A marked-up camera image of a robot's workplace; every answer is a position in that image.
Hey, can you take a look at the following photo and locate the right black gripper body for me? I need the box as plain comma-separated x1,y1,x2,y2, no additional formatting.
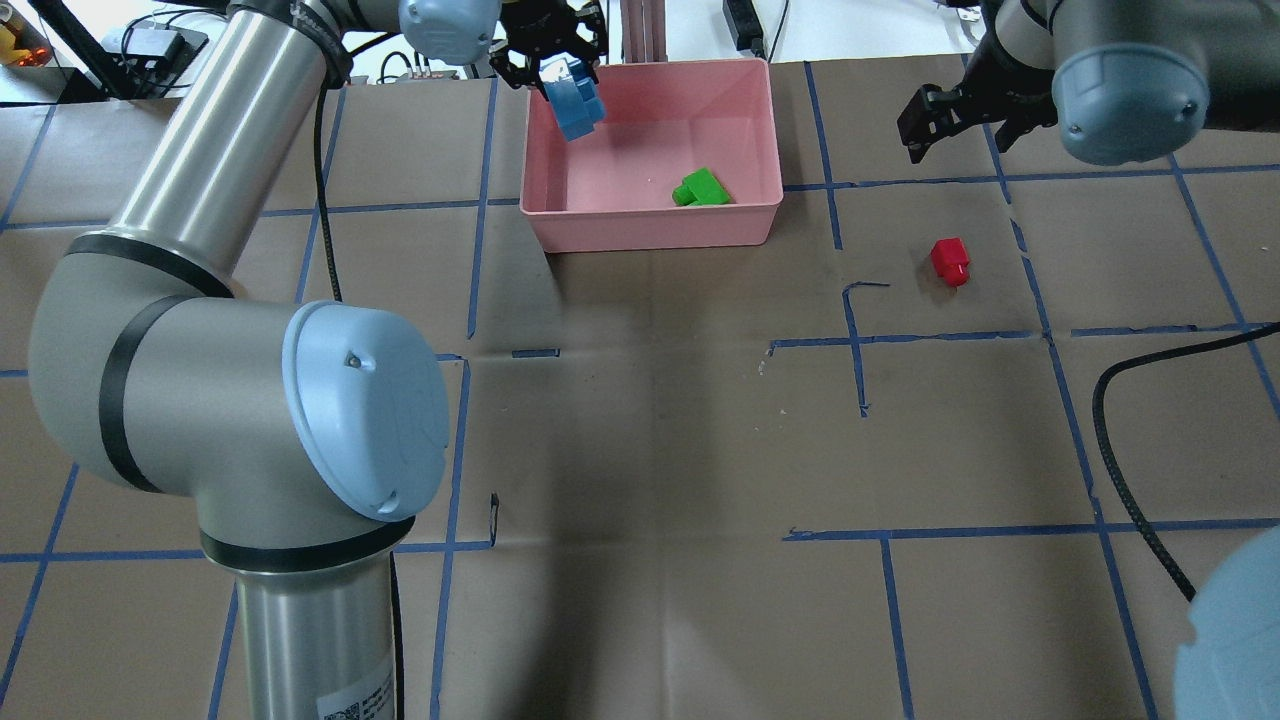
947,41,1059,129

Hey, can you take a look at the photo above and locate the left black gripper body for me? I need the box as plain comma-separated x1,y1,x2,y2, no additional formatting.
499,1,605,59

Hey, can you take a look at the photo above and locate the blue toy block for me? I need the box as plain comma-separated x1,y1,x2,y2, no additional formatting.
538,53,605,142

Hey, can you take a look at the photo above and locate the red toy block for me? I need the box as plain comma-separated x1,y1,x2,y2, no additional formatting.
931,237,972,288

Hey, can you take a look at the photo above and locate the green toy block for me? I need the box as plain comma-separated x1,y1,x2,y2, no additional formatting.
671,167,733,208

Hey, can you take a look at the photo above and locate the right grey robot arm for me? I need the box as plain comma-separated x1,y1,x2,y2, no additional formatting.
897,1,1279,167

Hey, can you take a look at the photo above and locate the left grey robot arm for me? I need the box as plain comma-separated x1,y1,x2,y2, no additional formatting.
29,1,608,719

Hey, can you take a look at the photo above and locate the pink plastic box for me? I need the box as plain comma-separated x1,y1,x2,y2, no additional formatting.
518,58,783,252

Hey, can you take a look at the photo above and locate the black electronics box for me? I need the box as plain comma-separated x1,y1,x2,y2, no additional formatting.
108,20,210,85

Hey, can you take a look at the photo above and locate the black power strip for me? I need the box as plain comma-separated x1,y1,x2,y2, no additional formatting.
721,0,765,58

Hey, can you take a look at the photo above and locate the aluminium frame post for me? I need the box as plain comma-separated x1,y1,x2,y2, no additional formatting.
620,0,668,63

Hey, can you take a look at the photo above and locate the black corrugated cable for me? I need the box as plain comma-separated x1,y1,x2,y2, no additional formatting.
312,85,406,720

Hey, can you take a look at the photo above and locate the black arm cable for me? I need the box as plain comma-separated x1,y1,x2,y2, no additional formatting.
1091,322,1280,603

